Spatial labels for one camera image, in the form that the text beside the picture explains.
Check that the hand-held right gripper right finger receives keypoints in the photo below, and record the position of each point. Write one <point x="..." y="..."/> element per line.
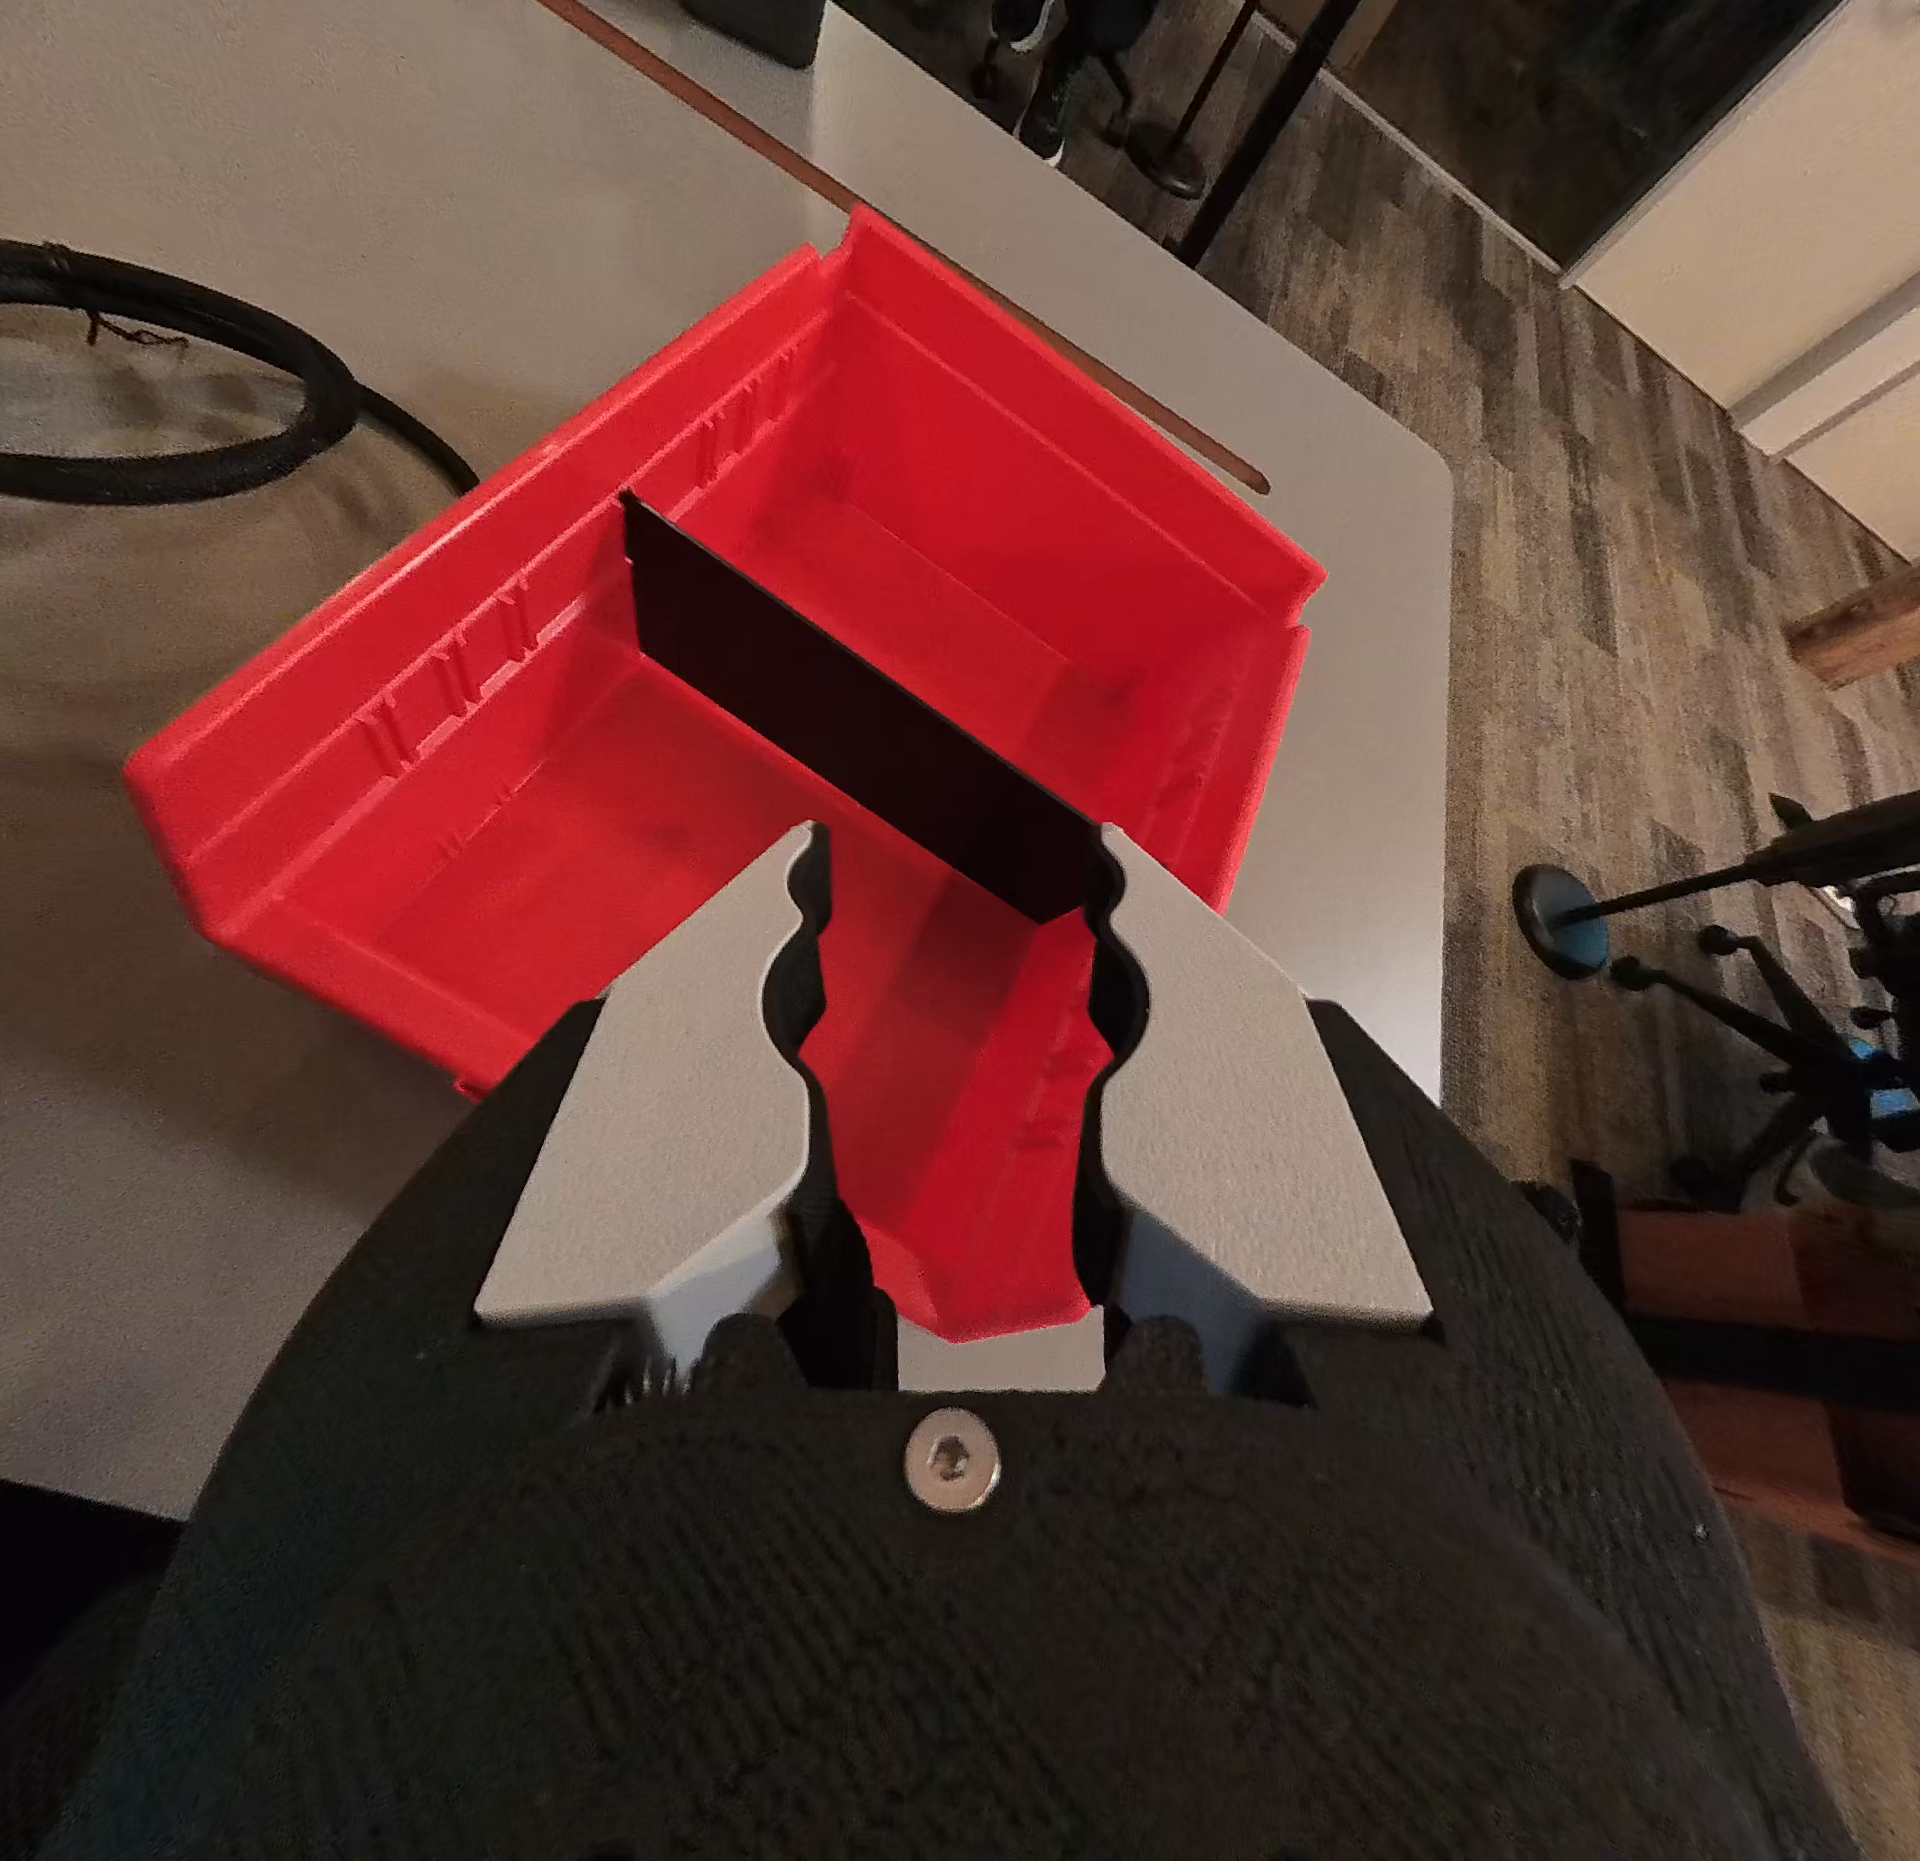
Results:
<point x="1258" y="1141"/>

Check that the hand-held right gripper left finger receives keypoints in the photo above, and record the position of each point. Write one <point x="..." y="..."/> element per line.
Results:
<point x="660" y="1141"/>

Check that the black floor lamp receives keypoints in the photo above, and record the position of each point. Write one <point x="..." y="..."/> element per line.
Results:
<point x="1559" y="923"/>

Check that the red plastic bin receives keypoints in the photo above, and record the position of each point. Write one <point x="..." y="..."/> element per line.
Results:
<point x="495" y="871"/>

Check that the wooden post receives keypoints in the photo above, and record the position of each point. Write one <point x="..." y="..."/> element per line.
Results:
<point x="1861" y="632"/>

